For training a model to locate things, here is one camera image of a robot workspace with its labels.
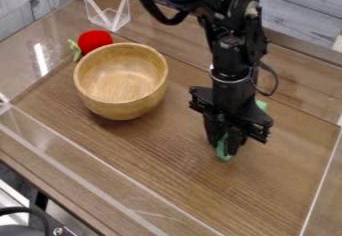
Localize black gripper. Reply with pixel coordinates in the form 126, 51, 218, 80
190, 77, 274, 156

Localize green rectangular block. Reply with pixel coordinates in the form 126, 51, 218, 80
215, 100, 267, 161

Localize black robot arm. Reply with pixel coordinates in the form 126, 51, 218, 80
139, 0, 274, 160

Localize brown wooden bowl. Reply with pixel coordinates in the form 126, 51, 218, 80
73, 42, 168, 120

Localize clear acrylic table barrier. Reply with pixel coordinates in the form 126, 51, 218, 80
0, 94, 223, 236

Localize red plush apple toy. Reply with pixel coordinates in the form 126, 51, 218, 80
68, 30, 114, 62

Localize black metal table leg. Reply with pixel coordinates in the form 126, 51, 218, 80
35, 192, 48, 210

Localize clear acrylic corner bracket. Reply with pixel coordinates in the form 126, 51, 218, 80
84, 0, 131, 32

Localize black cable under table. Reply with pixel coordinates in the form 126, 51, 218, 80
0, 206, 51, 236

